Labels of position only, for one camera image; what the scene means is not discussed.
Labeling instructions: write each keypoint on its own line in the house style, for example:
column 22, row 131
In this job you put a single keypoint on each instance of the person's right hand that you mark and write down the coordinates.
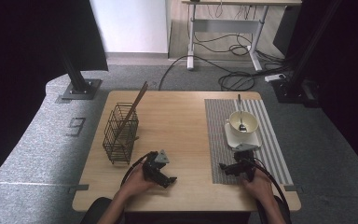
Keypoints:
column 261, row 186

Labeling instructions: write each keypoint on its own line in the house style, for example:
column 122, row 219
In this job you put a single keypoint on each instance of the tall black metal stand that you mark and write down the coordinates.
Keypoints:
column 304, row 62

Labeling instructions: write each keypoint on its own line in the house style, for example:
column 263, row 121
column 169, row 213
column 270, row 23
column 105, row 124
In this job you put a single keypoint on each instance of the black metal stand square base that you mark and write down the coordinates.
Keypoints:
column 80, row 88

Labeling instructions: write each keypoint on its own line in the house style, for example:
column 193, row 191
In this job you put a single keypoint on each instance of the grey striped woven placemat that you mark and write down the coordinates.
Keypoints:
column 219, row 124

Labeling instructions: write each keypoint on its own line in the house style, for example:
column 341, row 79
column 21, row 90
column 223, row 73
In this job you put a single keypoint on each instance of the dark curtain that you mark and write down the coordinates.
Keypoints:
column 354, row 77
column 18, row 77

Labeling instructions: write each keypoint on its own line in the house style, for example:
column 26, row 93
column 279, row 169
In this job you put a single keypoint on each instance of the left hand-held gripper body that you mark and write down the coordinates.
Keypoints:
column 150, row 166

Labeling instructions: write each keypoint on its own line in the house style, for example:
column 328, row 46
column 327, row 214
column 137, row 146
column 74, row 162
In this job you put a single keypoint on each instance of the white standing desk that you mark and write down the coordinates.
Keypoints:
column 227, row 25

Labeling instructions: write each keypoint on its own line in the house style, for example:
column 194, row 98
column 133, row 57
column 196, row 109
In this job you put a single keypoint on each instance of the white power strip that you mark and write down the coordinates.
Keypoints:
column 275, row 77

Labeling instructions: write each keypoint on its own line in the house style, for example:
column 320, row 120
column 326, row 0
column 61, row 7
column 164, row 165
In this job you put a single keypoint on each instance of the person's left hand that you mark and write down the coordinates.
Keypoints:
column 135, row 183

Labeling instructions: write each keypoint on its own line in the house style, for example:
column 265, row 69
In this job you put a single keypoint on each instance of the metal spoon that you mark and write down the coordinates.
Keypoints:
column 242, row 127

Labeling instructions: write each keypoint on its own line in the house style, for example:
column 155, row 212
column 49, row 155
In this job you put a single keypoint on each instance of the cream ceramic bowl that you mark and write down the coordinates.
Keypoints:
column 252, row 123

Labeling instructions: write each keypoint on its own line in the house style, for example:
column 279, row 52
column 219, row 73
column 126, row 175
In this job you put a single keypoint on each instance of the grey tape strip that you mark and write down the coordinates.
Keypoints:
column 79, row 188
column 290, row 188

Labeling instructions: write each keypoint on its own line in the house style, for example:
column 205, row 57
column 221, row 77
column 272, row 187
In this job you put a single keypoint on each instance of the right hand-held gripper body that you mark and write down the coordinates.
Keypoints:
column 245, row 146

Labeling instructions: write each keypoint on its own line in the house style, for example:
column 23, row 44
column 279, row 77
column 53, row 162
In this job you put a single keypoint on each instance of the person's left leg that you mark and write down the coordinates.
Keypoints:
column 96, row 211

